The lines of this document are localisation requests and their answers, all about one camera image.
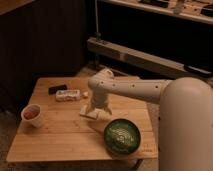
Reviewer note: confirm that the green ceramic bowl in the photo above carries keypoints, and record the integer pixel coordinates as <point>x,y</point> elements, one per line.
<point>122,136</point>

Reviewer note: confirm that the white paper cup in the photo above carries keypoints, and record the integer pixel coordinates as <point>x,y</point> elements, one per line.
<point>37,121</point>

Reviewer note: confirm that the black rectangular block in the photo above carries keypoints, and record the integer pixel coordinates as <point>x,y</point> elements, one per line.
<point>54,89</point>

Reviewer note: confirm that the white rectangular packet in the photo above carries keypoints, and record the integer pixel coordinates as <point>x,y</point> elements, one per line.
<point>67,95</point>

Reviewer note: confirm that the white sponge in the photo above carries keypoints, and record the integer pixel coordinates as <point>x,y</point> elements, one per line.
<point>92,115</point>

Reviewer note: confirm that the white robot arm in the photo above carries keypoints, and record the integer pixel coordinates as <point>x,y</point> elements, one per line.
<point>184,119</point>

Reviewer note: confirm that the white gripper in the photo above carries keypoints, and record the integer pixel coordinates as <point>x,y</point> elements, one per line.
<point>99,99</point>

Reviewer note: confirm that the wooden folding table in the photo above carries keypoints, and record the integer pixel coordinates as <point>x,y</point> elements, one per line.
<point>67,136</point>

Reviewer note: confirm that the orange item in cup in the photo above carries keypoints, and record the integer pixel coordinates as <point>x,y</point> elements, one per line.
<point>30,114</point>

